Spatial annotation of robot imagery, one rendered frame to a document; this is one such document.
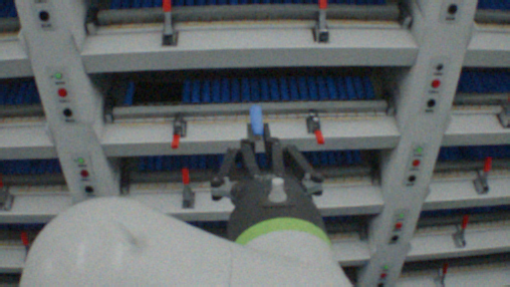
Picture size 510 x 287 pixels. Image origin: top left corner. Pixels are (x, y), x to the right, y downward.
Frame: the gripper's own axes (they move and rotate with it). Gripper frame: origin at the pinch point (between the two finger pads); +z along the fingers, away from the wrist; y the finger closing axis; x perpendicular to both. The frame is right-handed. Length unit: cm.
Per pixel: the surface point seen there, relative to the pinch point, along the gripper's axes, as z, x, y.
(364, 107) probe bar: 24.6, 4.0, -23.2
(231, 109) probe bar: 25.0, 3.7, 3.7
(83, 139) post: 21.2, 7.3, 33.2
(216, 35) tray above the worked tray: 20.9, -11.7, 5.9
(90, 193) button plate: 23.6, 21.1, 35.0
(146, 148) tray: 22.4, 10.5, 20.9
